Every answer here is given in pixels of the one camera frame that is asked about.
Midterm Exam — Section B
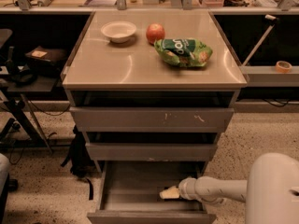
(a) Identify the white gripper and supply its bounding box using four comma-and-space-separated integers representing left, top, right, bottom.
160, 177, 197, 201

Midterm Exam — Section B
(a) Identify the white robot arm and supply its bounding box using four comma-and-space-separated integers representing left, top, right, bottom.
160, 153, 299, 224

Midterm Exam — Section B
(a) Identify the grey open bottom drawer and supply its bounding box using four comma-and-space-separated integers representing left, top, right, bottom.
87, 161, 216, 224

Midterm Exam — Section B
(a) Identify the grey middle drawer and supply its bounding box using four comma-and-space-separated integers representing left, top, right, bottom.
86, 143, 217, 161

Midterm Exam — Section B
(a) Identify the grey top drawer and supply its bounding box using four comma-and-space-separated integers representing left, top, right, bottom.
70, 107, 234, 133

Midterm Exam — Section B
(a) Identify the grey drawer cabinet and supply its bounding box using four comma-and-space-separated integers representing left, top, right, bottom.
63, 9, 247, 173

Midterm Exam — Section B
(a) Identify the black backpack on floor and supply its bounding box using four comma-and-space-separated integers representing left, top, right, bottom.
61, 126, 94, 201

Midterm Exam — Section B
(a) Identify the green chip bag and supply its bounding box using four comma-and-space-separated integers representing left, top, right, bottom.
154, 38, 213, 68

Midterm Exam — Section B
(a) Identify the red apple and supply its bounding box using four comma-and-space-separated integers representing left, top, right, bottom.
146, 23, 165, 44

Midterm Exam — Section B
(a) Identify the orange tape roll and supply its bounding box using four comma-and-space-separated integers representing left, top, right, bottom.
276, 61, 292, 74

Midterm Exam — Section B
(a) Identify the white bowl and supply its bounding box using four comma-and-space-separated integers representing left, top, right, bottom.
101, 21, 136, 44

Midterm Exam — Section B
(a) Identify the black box with label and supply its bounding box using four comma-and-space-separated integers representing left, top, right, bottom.
25, 46, 67, 67

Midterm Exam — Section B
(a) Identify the black side table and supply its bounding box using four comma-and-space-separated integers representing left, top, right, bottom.
1, 76, 61, 152

